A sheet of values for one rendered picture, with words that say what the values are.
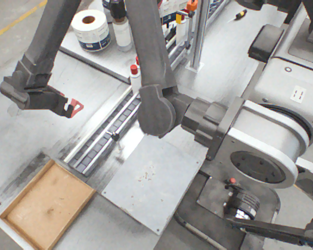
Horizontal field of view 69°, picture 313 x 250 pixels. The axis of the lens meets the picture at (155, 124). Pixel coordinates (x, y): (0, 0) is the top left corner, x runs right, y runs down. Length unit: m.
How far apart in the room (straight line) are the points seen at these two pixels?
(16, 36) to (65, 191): 2.70
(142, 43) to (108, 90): 0.89
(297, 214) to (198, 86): 1.27
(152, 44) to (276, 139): 0.27
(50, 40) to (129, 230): 0.74
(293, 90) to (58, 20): 0.51
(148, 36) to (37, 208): 0.90
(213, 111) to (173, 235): 1.49
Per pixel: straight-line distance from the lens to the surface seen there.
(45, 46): 0.65
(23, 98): 0.74
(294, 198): 2.12
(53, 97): 0.79
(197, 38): 1.28
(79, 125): 1.24
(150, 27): 0.46
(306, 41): 0.54
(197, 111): 0.42
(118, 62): 1.39
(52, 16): 0.62
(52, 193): 1.14
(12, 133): 1.38
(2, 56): 3.34
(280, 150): 0.40
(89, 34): 1.42
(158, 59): 0.45
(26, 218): 1.16
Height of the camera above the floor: 1.83
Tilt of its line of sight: 59 degrees down
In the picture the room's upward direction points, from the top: 4 degrees counter-clockwise
